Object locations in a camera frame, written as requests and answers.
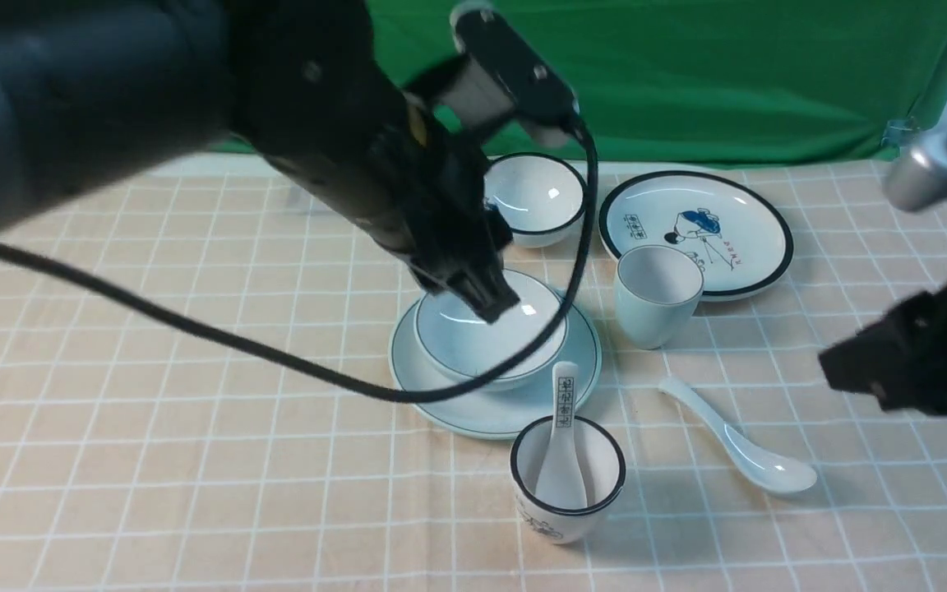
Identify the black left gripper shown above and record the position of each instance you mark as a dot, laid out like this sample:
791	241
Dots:
439	222

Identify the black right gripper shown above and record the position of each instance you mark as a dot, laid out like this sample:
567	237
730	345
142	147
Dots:
900	359

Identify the light blue shallow bowl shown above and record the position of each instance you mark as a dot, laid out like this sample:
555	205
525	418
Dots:
460	346

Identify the light blue cup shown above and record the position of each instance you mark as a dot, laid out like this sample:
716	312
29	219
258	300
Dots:
657	289

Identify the plain white ceramic spoon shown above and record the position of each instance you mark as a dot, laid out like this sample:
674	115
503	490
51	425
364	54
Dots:
775	474

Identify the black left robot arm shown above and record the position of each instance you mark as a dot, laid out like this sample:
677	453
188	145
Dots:
93	92

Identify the white bowl black rim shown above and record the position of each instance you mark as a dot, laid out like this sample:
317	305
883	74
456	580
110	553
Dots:
540	197

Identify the light blue saucer plate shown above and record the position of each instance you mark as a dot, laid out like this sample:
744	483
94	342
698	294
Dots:
500	415

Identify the white cup black rim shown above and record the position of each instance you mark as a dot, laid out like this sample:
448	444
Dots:
604	474

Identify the white spoon with characters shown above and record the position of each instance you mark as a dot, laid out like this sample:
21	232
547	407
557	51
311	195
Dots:
560	481

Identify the white plate with cartoon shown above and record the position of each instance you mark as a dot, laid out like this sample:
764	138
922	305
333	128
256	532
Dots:
739	241

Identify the green backdrop cloth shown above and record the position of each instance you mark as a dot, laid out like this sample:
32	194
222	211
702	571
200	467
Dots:
730	83

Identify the beige checkered tablecloth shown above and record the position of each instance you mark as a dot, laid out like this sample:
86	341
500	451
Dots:
133	458

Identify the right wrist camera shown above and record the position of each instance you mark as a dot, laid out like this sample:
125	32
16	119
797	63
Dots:
917	179

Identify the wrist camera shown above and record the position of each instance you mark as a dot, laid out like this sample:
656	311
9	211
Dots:
917	179
499	79

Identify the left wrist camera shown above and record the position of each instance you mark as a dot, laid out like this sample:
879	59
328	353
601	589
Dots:
499	79

